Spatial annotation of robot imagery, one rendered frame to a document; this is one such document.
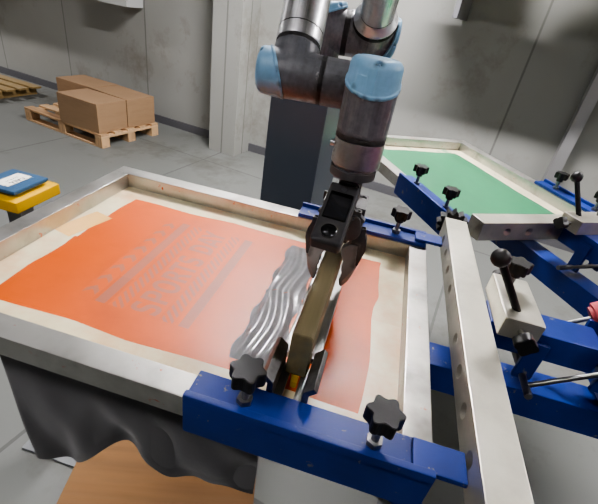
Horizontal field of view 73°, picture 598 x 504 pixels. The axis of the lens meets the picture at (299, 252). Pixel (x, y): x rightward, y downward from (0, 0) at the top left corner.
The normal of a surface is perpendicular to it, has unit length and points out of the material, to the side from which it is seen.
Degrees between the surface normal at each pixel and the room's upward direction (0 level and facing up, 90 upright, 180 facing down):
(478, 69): 90
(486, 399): 0
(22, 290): 0
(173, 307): 0
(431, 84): 90
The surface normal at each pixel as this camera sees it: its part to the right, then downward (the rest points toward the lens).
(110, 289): 0.15, -0.84
